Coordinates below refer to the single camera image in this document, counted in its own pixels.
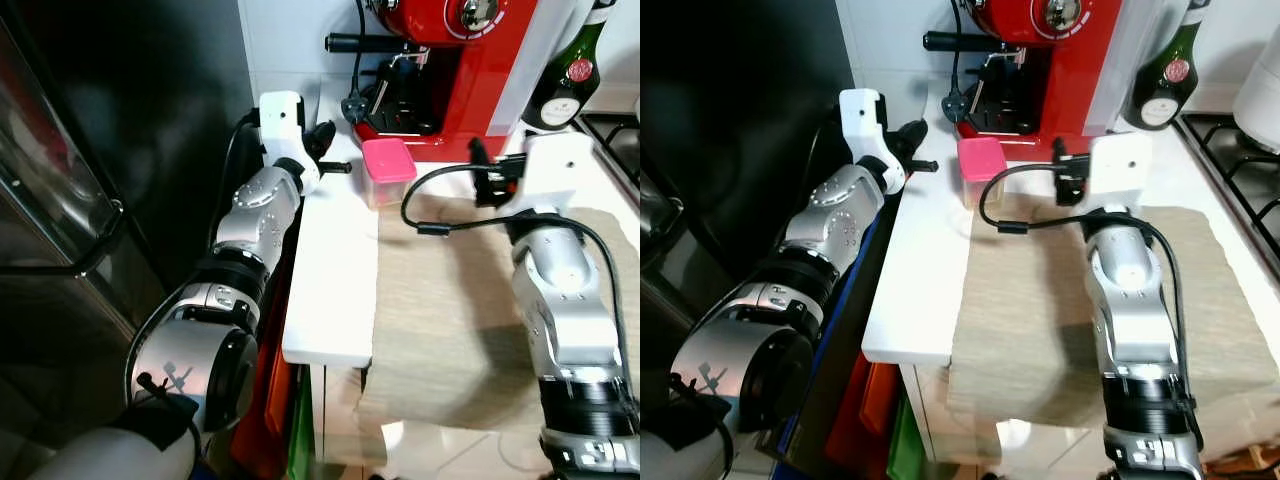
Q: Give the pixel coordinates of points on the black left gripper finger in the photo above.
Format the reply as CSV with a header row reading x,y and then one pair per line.
x,y
325,140
914,138

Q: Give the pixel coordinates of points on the pink lidded food container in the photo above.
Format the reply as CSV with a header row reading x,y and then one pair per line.
x,y
983,160
388,160

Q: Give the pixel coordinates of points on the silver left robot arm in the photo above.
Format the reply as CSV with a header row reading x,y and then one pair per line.
x,y
250,215
840,215

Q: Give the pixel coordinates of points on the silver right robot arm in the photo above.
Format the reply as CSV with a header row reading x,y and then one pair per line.
x,y
1130,300
570,300

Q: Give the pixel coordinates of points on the tall dark steel fridge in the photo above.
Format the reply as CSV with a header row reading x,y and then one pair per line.
x,y
100,100
720,100

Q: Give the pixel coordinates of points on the black coffee machine plug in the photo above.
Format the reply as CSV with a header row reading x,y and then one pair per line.
x,y
355,105
958,105

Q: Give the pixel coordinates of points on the red coffee machine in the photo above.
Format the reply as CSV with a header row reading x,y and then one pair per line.
x,y
1060,70
480,70

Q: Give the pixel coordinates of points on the green wine bottle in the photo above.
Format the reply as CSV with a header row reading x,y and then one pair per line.
x,y
570,80
1165,80

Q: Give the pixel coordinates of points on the steel gas stove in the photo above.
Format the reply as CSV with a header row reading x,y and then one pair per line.
x,y
1240,170
615,150

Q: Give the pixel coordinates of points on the white kitchen counter cabinet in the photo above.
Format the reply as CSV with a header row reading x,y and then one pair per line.
x,y
920,280
330,280

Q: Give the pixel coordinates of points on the beige linen table mat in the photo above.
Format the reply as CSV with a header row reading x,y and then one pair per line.
x,y
440,320
1020,320

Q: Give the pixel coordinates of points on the blue framed dark board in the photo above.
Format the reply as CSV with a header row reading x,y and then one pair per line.
x,y
850,330

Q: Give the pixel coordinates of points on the white cooking pot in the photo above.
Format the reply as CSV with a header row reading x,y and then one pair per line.
x,y
1260,100

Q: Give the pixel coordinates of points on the orange cutting board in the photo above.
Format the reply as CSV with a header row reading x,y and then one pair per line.
x,y
860,430
265,420

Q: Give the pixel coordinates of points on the wooden wine rack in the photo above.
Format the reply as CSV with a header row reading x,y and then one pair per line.
x,y
1250,468

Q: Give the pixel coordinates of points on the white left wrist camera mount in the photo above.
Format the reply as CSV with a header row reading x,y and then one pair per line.
x,y
280,115
860,112

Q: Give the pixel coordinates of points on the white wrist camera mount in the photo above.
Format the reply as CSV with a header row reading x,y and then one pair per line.
x,y
280,115
560,165
1125,165
860,112

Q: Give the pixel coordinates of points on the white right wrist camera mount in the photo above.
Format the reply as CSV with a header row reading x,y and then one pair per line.
x,y
560,165
1125,165

